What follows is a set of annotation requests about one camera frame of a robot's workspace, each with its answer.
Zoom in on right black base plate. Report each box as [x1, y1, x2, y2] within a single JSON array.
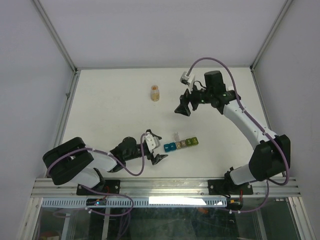
[[207, 179, 254, 197]]

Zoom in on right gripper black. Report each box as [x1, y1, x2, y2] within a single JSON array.
[[174, 81, 213, 116]]

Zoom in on clear bottle yellow capsules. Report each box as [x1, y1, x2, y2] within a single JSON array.
[[150, 87, 160, 102]]

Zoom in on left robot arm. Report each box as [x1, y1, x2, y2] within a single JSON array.
[[42, 129, 167, 195]]

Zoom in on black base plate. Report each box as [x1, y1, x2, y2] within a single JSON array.
[[76, 178, 121, 196], [207, 179, 254, 197]]

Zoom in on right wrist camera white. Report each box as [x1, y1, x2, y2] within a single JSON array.
[[180, 71, 196, 93]]

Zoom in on weekly pill organizer strip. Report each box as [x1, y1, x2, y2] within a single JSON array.
[[163, 132, 199, 153]]

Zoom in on aluminium frame post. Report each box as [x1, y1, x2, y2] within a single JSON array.
[[31, 0, 77, 73], [250, 0, 294, 71]]

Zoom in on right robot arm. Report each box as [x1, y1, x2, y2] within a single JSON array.
[[174, 70, 291, 198]]

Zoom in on white slotted cable duct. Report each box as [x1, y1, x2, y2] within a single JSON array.
[[42, 196, 227, 209]]

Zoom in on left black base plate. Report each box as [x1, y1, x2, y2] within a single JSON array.
[[76, 178, 121, 196]]

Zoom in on right aluminium frame post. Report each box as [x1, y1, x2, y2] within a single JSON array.
[[250, 0, 294, 71]]

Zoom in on left aluminium frame post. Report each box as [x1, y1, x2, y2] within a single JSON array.
[[31, 0, 77, 73]]

